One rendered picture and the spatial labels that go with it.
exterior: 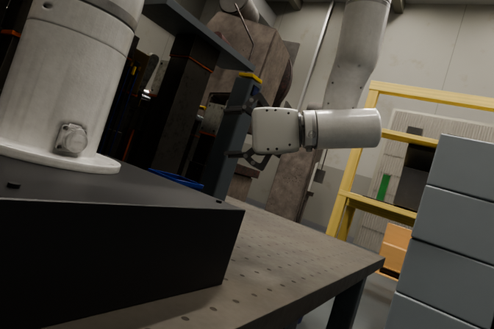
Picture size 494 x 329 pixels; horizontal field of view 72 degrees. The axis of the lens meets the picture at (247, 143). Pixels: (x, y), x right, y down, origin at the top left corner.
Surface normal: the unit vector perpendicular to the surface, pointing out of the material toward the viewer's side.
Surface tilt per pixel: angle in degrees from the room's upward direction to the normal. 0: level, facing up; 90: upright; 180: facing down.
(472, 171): 90
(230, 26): 90
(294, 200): 92
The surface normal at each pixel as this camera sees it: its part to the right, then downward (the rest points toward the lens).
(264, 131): -0.17, -0.11
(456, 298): -0.48, -0.22
